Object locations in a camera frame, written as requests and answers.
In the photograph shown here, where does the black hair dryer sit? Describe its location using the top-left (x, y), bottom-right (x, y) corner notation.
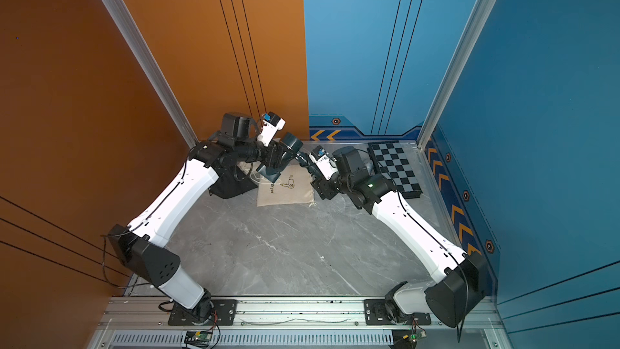
top-left (258, 132), bottom-right (321, 183)

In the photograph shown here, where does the green circuit board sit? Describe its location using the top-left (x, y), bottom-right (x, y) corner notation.
top-left (389, 330), bottom-right (427, 349)
top-left (183, 331), bottom-right (215, 348)

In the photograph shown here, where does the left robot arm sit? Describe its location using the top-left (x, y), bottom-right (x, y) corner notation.
top-left (103, 132), bottom-right (302, 324)

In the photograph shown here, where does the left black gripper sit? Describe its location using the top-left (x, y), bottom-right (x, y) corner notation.
top-left (234, 136), bottom-right (296, 168)

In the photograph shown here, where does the left green circuit board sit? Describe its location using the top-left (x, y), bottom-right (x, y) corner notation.
top-left (183, 331), bottom-right (215, 348)

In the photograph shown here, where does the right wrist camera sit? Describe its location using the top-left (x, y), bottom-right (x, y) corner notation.
top-left (310, 145), bottom-right (337, 180)

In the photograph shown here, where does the folded checkered chess board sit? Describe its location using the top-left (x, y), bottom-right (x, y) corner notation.
top-left (367, 142), bottom-right (422, 200)

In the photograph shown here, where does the beige printed drawstring pouch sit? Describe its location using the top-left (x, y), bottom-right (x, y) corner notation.
top-left (251, 165), bottom-right (314, 207)

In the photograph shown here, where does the black drawstring pouch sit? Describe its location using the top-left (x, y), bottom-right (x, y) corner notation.
top-left (208, 166), bottom-right (258, 200)

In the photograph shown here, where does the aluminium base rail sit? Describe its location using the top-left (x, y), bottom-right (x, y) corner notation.
top-left (88, 296), bottom-right (511, 348)

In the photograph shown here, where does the right green circuit board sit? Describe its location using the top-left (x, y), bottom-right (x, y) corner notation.
top-left (389, 330), bottom-right (427, 349)

